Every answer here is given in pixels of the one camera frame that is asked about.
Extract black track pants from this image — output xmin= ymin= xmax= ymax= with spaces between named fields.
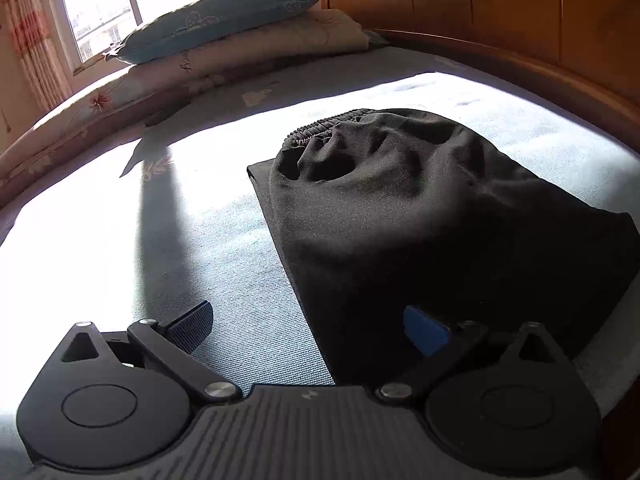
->
xmin=247 ymin=110 xmax=639 ymax=386

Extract blue floral bed sheet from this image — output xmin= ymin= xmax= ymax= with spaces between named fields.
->
xmin=1 ymin=47 xmax=639 ymax=479

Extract pink floral quilt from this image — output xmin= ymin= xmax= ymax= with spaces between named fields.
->
xmin=1 ymin=52 xmax=221 ymax=206

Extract beige floral pillow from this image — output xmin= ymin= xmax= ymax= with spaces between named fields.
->
xmin=122 ymin=10 xmax=370 ymax=96

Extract wooden headboard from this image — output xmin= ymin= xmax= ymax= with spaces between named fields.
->
xmin=324 ymin=0 xmax=639 ymax=150

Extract blue floral pillow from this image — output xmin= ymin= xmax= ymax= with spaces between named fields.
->
xmin=105 ymin=0 xmax=319 ymax=64

